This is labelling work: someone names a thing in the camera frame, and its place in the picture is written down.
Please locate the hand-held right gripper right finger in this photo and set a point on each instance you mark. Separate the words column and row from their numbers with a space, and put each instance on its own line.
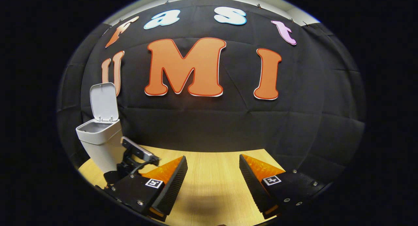
column 254, row 186

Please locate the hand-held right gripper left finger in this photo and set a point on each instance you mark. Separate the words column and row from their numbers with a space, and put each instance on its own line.
column 169, row 190

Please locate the white desktop garbage bin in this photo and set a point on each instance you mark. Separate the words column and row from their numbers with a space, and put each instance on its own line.
column 101, row 147

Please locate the wooden desktop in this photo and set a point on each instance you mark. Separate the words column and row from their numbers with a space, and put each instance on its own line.
column 212, row 173

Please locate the black backdrop cloth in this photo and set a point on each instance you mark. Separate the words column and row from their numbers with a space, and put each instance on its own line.
column 212, row 121

